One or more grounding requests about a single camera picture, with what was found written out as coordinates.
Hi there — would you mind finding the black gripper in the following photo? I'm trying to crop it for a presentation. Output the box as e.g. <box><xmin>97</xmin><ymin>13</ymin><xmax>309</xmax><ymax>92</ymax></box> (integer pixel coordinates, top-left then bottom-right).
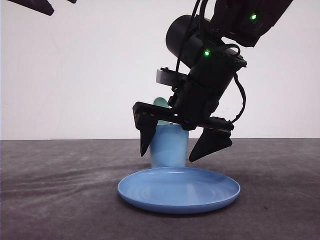
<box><xmin>133</xmin><ymin>53</ymin><xmax>247</xmax><ymax>163</ymax></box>

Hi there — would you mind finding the light blue plastic cup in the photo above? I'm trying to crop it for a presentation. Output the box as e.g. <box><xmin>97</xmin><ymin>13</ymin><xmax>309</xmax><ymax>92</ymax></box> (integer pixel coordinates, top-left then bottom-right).
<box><xmin>149</xmin><ymin>124</ymin><xmax>189</xmax><ymax>168</ymax></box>

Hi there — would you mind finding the mint green plastic spoon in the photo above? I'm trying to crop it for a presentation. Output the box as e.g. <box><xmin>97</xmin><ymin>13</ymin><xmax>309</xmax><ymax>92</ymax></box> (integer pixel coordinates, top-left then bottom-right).
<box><xmin>153</xmin><ymin>97</ymin><xmax>173</xmax><ymax>125</ymax></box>

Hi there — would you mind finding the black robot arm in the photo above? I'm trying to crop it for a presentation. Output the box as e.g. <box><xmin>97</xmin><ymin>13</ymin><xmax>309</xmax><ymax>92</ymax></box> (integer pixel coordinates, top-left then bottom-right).
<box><xmin>132</xmin><ymin>0</ymin><xmax>291</xmax><ymax>162</ymax></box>

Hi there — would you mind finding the blue plastic plate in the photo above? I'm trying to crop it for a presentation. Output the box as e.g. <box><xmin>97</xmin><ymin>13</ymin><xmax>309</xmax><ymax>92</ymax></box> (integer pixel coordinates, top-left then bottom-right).
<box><xmin>117</xmin><ymin>167</ymin><xmax>241</xmax><ymax>214</ymax></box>

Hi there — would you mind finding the grey table cloth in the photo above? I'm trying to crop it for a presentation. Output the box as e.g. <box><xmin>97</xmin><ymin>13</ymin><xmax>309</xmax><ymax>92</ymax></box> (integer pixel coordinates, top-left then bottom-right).
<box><xmin>0</xmin><ymin>138</ymin><xmax>320</xmax><ymax>240</ymax></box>

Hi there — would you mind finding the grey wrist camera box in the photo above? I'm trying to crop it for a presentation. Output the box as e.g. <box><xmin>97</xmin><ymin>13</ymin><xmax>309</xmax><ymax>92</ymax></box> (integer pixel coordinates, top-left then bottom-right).
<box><xmin>155</xmin><ymin>67</ymin><xmax>188</xmax><ymax>87</ymax></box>

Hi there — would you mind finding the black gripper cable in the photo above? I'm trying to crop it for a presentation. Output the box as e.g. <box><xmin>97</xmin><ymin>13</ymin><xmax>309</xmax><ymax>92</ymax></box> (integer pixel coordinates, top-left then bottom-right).
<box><xmin>212</xmin><ymin>73</ymin><xmax>247</xmax><ymax>125</ymax></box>

